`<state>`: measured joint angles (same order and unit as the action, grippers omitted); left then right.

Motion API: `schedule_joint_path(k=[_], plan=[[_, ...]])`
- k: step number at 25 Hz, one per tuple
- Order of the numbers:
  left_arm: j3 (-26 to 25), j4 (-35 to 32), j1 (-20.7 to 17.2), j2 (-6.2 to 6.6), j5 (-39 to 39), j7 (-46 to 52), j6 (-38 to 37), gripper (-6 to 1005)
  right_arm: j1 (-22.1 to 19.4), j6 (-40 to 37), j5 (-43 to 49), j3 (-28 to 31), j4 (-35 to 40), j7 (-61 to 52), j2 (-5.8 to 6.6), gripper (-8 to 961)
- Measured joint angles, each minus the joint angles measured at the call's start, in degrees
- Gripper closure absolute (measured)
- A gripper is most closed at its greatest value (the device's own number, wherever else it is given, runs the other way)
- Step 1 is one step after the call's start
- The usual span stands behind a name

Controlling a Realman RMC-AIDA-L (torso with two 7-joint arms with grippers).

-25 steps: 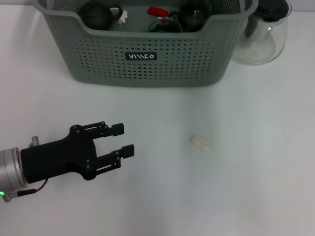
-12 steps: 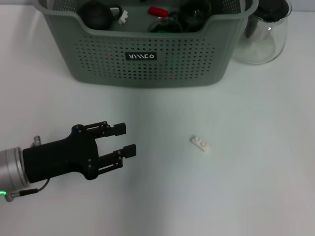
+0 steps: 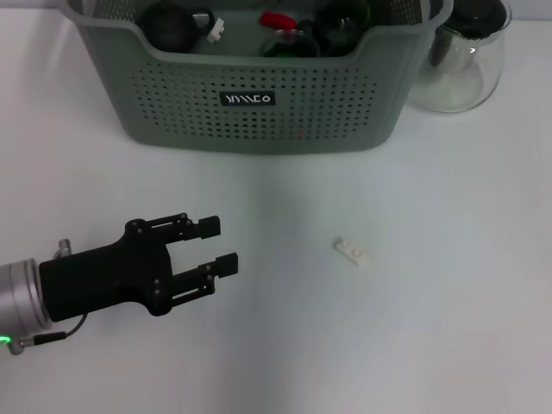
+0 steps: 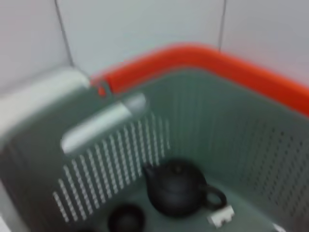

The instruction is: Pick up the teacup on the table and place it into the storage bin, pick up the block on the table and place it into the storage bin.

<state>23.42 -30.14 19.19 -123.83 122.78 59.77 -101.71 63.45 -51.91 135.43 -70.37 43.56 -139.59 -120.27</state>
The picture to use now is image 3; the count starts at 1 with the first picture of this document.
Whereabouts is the grey-green perforated storage bin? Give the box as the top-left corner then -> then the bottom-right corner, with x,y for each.
64,0 -> 454,155

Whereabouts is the glass teacup black holder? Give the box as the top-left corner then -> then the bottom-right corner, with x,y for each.
310,0 -> 373,58
260,19 -> 321,59

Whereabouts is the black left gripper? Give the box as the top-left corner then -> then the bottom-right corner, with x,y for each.
38,212 -> 240,323

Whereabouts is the white brick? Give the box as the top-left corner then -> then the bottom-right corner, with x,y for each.
205,17 -> 226,44
332,235 -> 373,269

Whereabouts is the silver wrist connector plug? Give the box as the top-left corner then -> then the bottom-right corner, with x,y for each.
53,236 -> 73,259

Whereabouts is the black clay teapot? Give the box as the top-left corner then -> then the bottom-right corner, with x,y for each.
138,1 -> 216,53

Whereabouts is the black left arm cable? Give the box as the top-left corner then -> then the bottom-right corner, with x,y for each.
8,314 -> 91,355

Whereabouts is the glass carafe black lid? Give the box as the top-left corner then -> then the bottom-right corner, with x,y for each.
405,0 -> 513,114

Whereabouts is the dark red long brick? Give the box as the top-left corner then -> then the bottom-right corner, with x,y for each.
259,11 -> 297,29

